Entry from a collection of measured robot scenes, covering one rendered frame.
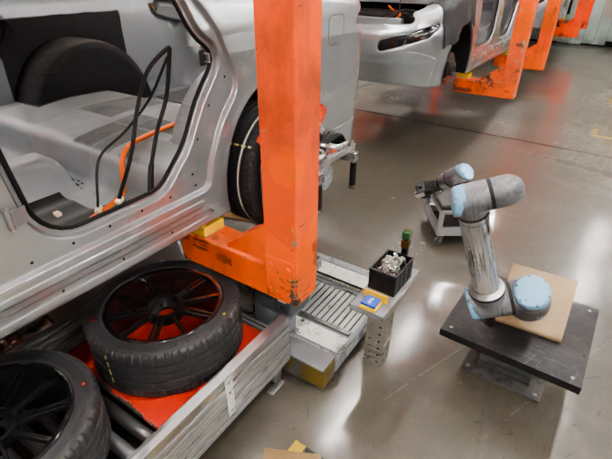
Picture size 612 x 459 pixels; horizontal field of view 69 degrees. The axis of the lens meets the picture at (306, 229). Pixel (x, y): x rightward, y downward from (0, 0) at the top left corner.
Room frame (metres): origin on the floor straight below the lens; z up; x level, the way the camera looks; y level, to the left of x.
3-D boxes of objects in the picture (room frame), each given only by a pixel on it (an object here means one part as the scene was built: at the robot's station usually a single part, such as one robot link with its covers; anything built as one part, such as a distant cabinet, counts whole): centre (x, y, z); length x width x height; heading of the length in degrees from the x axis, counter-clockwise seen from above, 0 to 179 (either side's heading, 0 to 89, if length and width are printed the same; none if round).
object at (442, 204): (2.96, -1.12, 0.17); 0.43 x 0.36 x 0.34; 1
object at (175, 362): (1.52, 0.62, 0.39); 0.66 x 0.66 x 0.24
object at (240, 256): (1.76, 0.34, 0.69); 0.52 x 0.17 x 0.35; 57
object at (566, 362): (1.65, -1.06, 0.15); 0.60 x 0.60 x 0.30; 55
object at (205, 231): (1.85, 0.49, 0.71); 0.14 x 0.14 x 0.05; 57
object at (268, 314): (1.89, 0.18, 0.26); 0.42 x 0.18 x 0.35; 57
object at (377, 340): (1.68, -0.37, 0.21); 0.10 x 0.10 x 0.42; 57
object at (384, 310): (1.71, -0.39, 0.44); 0.43 x 0.17 x 0.03; 147
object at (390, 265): (1.74, -0.41, 0.51); 0.20 x 0.14 x 0.13; 145
